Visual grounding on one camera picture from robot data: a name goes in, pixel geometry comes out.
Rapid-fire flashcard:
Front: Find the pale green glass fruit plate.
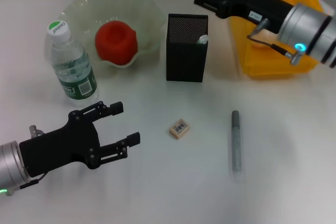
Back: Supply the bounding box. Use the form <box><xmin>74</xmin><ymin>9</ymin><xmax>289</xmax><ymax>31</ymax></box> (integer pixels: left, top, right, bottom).
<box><xmin>61</xmin><ymin>0</ymin><xmax>165</xmax><ymax>69</ymax></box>

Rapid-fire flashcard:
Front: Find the beige eraser with barcode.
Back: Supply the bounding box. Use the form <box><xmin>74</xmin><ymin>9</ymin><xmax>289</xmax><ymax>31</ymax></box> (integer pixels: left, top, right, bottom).
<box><xmin>169</xmin><ymin>119</ymin><xmax>190</xmax><ymax>140</ymax></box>

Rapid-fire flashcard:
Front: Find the black mesh pen holder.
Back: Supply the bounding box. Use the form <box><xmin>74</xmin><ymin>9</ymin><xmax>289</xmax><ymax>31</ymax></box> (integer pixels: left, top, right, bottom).
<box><xmin>165</xmin><ymin>13</ymin><xmax>209</xmax><ymax>83</ymax></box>

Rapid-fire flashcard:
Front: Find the red-orange knitted orange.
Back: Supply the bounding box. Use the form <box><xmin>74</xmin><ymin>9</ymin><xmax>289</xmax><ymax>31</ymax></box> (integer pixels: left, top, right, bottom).
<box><xmin>94</xmin><ymin>20</ymin><xmax>139</xmax><ymax>66</ymax></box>

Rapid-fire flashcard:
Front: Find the clear bottle with green label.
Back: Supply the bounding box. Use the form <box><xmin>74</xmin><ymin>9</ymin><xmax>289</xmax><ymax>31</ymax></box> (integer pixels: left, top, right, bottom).
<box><xmin>46</xmin><ymin>20</ymin><xmax>100</xmax><ymax>107</ymax></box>

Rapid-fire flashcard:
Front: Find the grey pen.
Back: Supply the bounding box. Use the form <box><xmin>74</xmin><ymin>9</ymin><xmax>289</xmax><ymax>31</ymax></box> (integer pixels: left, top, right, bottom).
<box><xmin>230</xmin><ymin>110</ymin><xmax>244</xmax><ymax>183</ymax></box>

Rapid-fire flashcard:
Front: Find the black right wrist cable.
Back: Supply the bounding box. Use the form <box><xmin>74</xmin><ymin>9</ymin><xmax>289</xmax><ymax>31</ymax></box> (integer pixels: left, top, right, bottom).
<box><xmin>270</xmin><ymin>42</ymin><xmax>295</xmax><ymax>56</ymax></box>

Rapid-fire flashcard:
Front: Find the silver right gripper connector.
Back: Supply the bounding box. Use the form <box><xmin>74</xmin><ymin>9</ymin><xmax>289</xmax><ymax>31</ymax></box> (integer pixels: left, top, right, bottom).
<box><xmin>246</xmin><ymin>18</ymin><xmax>270</xmax><ymax>42</ymax></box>

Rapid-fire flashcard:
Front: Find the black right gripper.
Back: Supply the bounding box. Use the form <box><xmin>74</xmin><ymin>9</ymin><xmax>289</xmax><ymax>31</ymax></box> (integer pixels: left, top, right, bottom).
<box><xmin>185</xmin><ymin>0</ymin><xmax>294</xmax><ymax>34</ymax></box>

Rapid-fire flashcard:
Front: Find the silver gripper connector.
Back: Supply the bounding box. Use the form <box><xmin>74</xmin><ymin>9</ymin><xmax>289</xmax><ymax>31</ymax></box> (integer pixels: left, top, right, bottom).
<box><xmin>246</xmin><ymin>18</ymin><xmax>270</xmax><ymax>42</ymax></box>
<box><xmin>28</xmin><ymin>125</ymin><xmax>44</xmax><ymax>138</ymax></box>

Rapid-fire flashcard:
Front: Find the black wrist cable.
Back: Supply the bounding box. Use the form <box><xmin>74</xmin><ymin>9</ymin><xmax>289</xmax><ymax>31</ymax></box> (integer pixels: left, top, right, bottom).
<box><xmin>19</xmin><ymin>173</ymin><xmax>50</xmax><ymax>189</ymax></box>
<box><xmin>270</xmin><ymin>42</ymin><xmax>295</xmax><ymax>56</ymax></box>

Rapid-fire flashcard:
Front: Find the white paper ball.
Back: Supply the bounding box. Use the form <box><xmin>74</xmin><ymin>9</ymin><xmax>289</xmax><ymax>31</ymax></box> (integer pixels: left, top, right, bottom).
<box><xmin>251</xmin><ymin>28</ymin><xmax>279</xmax><ymax>49</ymax></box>

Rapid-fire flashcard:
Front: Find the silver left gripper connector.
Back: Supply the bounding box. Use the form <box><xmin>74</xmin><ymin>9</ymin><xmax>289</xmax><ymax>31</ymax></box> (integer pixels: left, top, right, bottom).
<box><xmin>28</xmin><ymin>125</ymin><xmax>44</xmax><ymax>138</ymax></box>

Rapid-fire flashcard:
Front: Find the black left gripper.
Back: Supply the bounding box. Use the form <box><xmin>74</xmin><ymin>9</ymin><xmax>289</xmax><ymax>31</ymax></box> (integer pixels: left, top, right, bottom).
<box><xmin>19</xmin><ymin>100</ymin><xmax>141</xmax><ymax>178</ymax></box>

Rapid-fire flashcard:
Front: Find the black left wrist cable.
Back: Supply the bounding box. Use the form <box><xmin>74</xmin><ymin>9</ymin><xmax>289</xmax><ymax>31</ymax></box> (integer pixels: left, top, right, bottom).
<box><xmin>19</xmin><ymin>173</ymin><xmax>50</xmax><ymax>189</ymax></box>

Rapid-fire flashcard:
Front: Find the yellow plastic bin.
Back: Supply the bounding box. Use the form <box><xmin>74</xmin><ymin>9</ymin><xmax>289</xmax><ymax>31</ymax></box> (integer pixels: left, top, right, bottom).
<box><xmin>227</xmin><ymin>0</ymin><xmax>325</xmax><ymax>78</ymax></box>

